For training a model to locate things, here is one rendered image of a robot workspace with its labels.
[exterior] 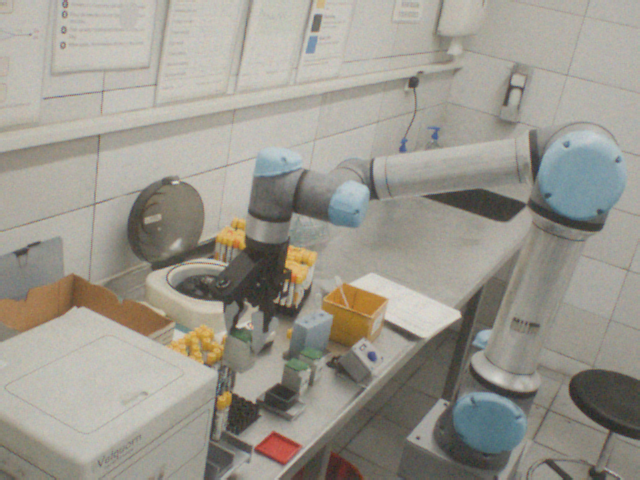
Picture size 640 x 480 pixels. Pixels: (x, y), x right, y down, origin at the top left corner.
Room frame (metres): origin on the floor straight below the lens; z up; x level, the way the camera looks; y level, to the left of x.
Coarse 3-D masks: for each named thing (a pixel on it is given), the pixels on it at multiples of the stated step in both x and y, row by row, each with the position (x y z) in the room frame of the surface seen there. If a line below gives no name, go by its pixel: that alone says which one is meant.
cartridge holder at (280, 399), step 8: (280, 384) 1.38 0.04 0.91; (264, 392) 1.37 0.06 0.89; (272, 392) 1.37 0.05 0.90; (280, 392) 1.38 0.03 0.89; (288, 392) 1.37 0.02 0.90; (296, 392) 1.37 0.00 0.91; (256, 400) 1.35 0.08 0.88; (264, 400) 1.34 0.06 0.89; (272, 400) 1.34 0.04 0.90; (280, 400) 1.33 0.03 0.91; (288, 400) 1.33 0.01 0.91; (296, 400) 1.36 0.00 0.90; (272, 408) 1.33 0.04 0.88; (280, 408) 1.33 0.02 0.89; (288, 408) 1.33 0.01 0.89; (296, 408) 1.34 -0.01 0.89; (304, 408) 1.36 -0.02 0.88; (288, 416) 1.32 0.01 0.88; (296, 416) 1.33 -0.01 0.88
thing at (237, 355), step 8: (232, 336) 1.19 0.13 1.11; (224, 344) 1.19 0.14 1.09; (232, 344) 1.19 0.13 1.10; (240, 344) 1.18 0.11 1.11; (248, 344) 1.18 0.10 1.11; (224, 352) 1.19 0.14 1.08; (232, 352) 1.18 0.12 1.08; (240, 352) 1.18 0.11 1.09; (248, 352) 1.18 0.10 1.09; (224, 360) 1.19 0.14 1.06; (232, 360) 1.18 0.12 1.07; (240, 360) 1.18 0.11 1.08; (248, 360) 1.19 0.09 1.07; (232, 368) 1.18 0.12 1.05; (240, 368) 1.17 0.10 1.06; (248, 368) 1.19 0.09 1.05
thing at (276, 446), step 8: (272, 432) 1.25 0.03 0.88; (264, 440) 1.22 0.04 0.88; (272, 440) 1.24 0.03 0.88; (280, 440) 1.24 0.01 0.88; (288, 440) 1.24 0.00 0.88; (256, 448) 1.20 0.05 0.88; (264, 448) 1.21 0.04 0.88; (272, 448) 1.21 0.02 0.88; (280, 448) 1.22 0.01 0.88; (288, 448) 1.22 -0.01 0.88; (296, 448) 1.22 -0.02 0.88; (272, 456) 1.18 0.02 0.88; (280, 456) 1.19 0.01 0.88; (288, 456) 1.19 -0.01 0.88
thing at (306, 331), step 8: (320, 312) 1.62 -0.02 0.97; (296, 320) 1.55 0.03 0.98; (304, 320) 1.56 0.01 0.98; (312, 320) 1.57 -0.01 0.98; (320, 320) 1.58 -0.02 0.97; (328, 320) 1.60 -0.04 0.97; (296, 328) 1.54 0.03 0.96; (304, 328) 1.53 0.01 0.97; (312, 328) 1.54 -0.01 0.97; (320, 328) 1.57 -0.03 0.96; (328, 328) 1.60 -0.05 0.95; (296, 336) 1.54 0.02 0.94; (304, 336) 1.53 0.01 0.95; (312, 336) 1.55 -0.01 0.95; (320, 336) 1.58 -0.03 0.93; (328, 336) 1.61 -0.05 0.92; (296, 344) 1.54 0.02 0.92; (304, 344) 1.53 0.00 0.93; (312, 344) 1.56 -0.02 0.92; (320, 344) 1.59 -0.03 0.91; (288, 352) 1.55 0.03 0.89; (296, 352) 1.54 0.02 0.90; (328, 352) 1.60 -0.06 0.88
